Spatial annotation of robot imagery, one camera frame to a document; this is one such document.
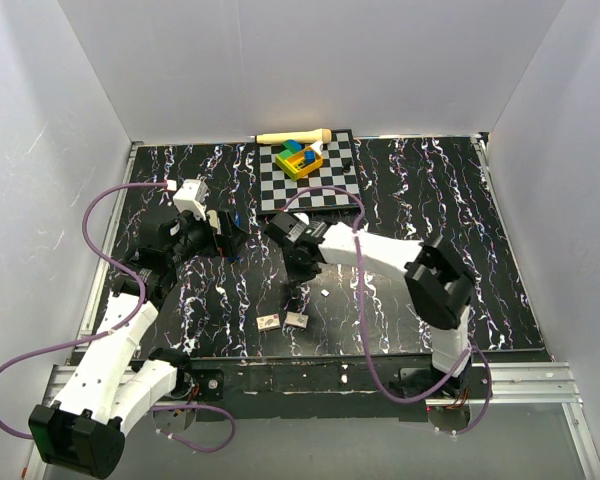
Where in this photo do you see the grey beige stapler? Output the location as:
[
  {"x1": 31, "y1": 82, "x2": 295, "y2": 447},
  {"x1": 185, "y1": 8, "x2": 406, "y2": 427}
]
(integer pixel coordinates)
[{"x1": 207, "y1": 210, "x2": 221, "y2": 235}]

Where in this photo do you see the purple cable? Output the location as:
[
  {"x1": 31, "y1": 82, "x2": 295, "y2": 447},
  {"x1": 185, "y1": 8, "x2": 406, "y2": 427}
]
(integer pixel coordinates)
[
  {"x1": 282, "y1": 185, "x2": 494, "y2": 435},
  {"x1": 0, "y1": 180, "x2": 236, "y2": 454}
]

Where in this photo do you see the cream toy microphone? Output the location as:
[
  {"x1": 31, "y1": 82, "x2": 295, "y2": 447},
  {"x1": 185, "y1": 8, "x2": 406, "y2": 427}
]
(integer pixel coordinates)
[{"x1": 255, "y1": 128, "x2": 332, "y2": 145}]

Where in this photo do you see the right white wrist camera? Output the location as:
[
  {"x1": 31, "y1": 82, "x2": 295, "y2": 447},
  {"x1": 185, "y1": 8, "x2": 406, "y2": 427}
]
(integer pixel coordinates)
[{"x1": 293, "y1": 212, "x2": 310, "y2": 225}]

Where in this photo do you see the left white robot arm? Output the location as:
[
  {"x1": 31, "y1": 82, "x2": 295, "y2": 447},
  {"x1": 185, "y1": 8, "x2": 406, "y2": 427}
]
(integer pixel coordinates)
[{"x1": 28, "y1": 207, "x2": 247, "y2": 479}]

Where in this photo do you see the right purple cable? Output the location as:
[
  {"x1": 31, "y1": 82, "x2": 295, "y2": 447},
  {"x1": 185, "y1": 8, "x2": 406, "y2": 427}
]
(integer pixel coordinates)
[{"x1": 282, "y1": 185, "x2": 494, "y2": 435}]

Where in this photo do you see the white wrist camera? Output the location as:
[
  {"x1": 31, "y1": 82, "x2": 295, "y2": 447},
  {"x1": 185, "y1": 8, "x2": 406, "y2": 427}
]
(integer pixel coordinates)
[
  {"x1": 166, "y1": 179, "x2": 208, "y2": 220},
  {"x1": 293, "y1": 212, "x2": 310, "y2": 225}
]

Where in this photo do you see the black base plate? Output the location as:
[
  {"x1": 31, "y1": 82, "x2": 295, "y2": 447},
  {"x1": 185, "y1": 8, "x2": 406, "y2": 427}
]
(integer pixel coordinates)
[{"x1": 174, "y1": 356, "x2": 487, "y2": 423}]

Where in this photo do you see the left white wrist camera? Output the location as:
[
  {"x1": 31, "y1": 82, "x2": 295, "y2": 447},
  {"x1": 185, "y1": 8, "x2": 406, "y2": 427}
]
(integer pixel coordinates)
[{"x1": 166, "y1": 179, "x2": 208, "y2": 220}]

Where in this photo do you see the staple box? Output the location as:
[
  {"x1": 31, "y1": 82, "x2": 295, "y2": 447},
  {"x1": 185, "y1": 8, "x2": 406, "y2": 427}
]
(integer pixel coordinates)
[
  {"x1": 256, "y1": 314, "x2": 281, "y2": 332},
  {"x1": 284, "y1": 312, "x2": 308, "y2": 329}
]

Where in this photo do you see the blue stapler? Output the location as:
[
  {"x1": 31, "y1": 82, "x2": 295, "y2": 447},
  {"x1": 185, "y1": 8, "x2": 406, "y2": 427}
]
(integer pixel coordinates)
[{"x1": 227, "y1": 212, "x2": 244, "y2": 261}]

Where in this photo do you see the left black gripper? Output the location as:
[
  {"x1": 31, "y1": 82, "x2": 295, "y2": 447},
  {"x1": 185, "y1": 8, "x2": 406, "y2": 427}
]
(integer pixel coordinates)
[{"x1": 167, "y1": 205, "x2": 250, "y2": 267}]

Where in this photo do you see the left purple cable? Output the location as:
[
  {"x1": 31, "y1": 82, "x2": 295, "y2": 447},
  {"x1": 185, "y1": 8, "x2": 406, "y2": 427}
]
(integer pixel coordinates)
[{"x1": 0, "y1": 180, "x2": 236, "y2": 454}]

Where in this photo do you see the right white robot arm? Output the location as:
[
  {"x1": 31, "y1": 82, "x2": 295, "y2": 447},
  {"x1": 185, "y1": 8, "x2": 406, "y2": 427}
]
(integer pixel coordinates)
[{"x1": 264, "y1": 212, "x2": 476, "y2": 405}]

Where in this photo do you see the black white checkerboard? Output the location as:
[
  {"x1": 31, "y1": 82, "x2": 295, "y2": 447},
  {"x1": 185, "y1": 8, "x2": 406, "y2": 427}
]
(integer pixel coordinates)
[{"x1": 256, "y1": 130, "x2": 360, "y2": 215}]

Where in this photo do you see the blue block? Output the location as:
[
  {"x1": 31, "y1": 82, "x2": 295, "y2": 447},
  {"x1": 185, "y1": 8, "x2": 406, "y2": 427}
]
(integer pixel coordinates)
[{"x1": 304, "y1": 150, "x2": 316, "y2": 164}]

